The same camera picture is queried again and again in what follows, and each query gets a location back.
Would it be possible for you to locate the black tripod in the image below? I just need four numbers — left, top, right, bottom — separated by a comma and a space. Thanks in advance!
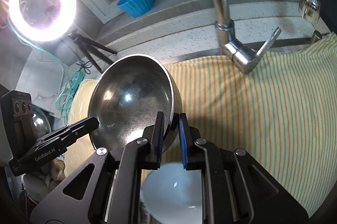
68, 31, 117, 74

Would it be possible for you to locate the blue silicone cup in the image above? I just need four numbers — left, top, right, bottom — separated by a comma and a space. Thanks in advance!
116, 0, 154, 18

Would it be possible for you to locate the large stainless steel bowl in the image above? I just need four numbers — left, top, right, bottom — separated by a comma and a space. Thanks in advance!
87, 54, 182, 152

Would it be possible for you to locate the teal cable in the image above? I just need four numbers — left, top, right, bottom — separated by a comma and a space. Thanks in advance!
7, 18, 85, 124

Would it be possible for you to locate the white ceramic bowl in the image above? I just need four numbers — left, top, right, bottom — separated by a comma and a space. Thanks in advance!
141, 162, 202, 223

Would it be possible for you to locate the chrome kitchen faucet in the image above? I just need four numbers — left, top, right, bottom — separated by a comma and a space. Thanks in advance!
213, 0, 282, 75

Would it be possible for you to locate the gloved hand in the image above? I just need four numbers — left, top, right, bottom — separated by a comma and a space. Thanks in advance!
21, 159, 66, 203

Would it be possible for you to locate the steel pot lid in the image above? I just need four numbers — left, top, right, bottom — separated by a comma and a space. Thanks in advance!
33, 105, 51, 139

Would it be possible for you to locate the black ring light cable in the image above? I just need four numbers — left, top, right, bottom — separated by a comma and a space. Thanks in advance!
76, 59, 93, 75

